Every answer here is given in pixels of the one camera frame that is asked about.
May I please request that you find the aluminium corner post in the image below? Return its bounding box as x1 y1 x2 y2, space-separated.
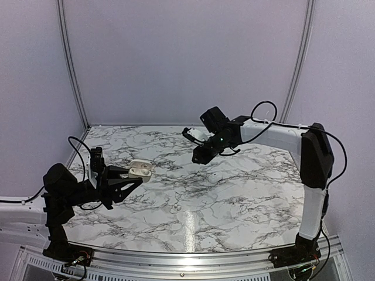
56 0 90 130
279 0 316 123

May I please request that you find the front aluminium rail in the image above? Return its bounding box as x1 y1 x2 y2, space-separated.
17 234 343 281

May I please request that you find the left aluminium corner post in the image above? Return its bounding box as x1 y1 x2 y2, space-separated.
56 0 90 130

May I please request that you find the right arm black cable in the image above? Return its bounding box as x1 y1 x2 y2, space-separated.
219 101 349 188

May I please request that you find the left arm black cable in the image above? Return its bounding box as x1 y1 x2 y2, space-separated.
17 136 102 210

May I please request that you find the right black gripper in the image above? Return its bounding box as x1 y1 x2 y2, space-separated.
192 133 232 166

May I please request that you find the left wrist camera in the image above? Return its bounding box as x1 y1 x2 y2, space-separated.
87 147 105 189

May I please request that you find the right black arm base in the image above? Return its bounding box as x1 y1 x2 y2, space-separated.
268 234 322 268

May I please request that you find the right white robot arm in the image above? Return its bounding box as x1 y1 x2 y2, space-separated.
183 115 334 262

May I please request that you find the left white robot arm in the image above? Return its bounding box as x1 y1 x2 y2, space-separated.
1 163 151 261

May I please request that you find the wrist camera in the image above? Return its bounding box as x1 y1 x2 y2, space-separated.
87 147 105 189
182 107 229 145

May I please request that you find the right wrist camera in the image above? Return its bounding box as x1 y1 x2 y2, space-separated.
182 107 229 145

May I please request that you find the right aluminium corner post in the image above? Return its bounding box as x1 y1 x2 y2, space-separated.
279 0 316 123

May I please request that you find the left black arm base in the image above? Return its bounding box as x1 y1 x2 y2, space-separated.
43 229 93 266

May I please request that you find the white earbud charging case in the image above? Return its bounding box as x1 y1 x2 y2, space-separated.
128 159 153 183

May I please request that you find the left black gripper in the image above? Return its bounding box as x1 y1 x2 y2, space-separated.
64 163 142 211

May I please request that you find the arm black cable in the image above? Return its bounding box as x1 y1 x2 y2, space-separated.
219 101 349 188
17 136 102 210

